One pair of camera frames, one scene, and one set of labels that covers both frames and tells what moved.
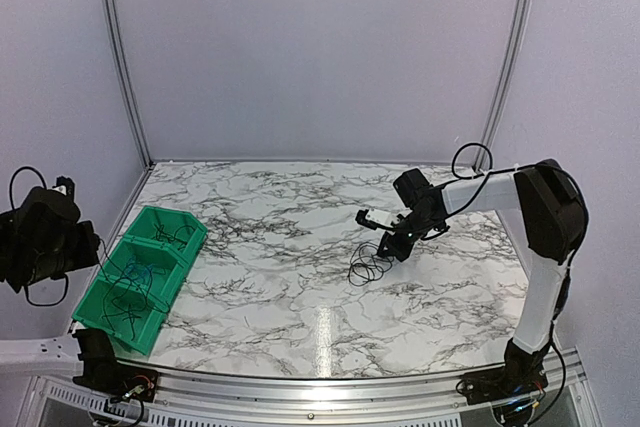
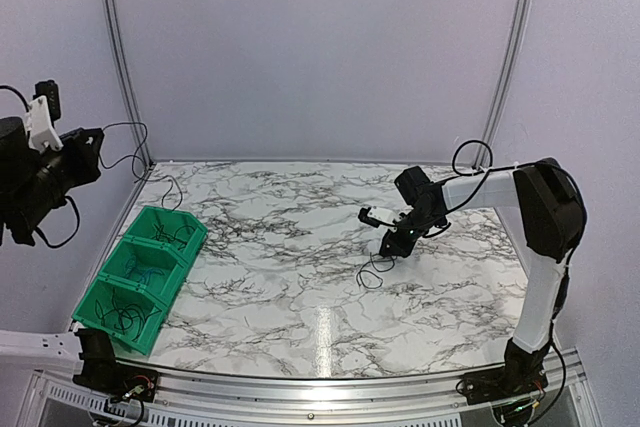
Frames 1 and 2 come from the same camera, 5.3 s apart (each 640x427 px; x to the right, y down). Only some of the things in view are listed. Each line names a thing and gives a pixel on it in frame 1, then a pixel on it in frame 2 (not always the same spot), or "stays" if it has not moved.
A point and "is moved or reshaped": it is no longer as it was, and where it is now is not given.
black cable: (367, 264) is moved or reshaped
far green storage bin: (178, 230) stays
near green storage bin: (123, 311) stays
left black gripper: (89, 242) -> (87, 161)
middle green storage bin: (152, 265) stays
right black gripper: (395, 249) stays
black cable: (132, 281) -> (133, 316)
